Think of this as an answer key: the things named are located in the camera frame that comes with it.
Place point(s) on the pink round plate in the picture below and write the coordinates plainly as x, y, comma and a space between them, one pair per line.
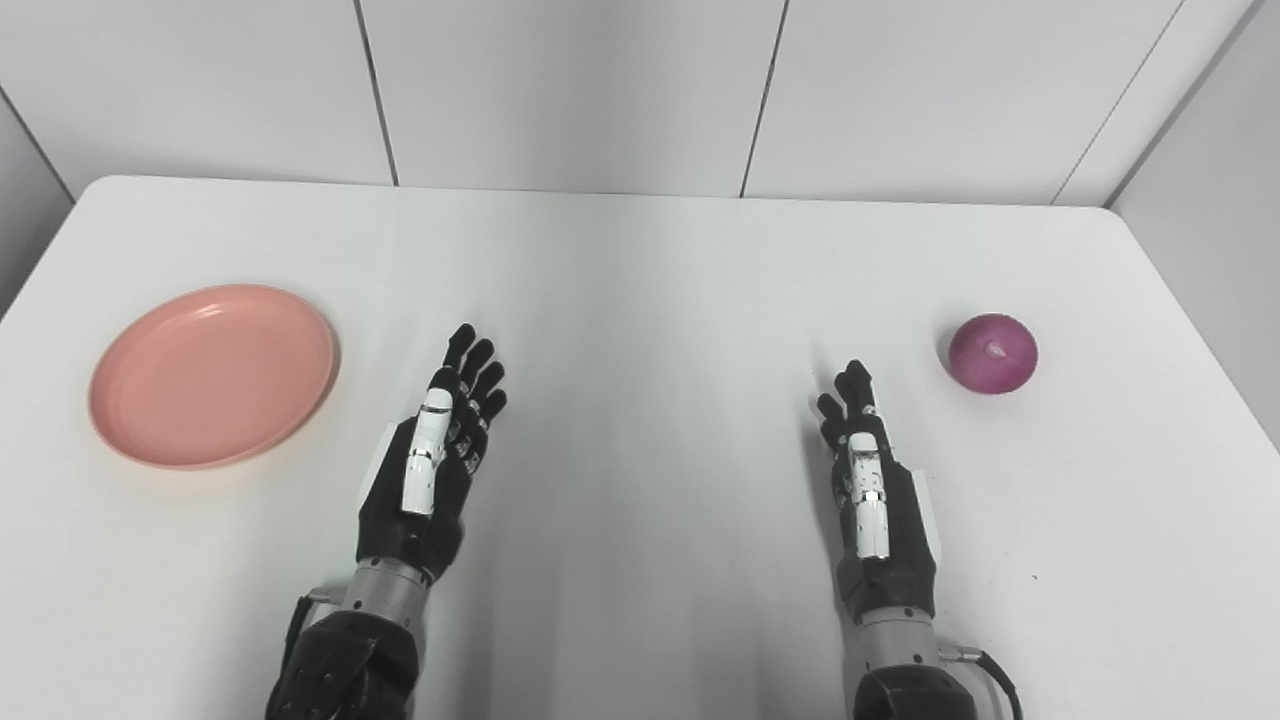
212, 376

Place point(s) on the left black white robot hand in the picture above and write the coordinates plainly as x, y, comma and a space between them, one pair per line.
420, 500

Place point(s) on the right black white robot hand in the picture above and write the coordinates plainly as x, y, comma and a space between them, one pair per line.
885, 540

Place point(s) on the purple red onion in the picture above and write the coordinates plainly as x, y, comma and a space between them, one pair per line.
992, 353

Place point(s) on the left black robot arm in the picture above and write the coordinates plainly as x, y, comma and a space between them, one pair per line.
350, 650

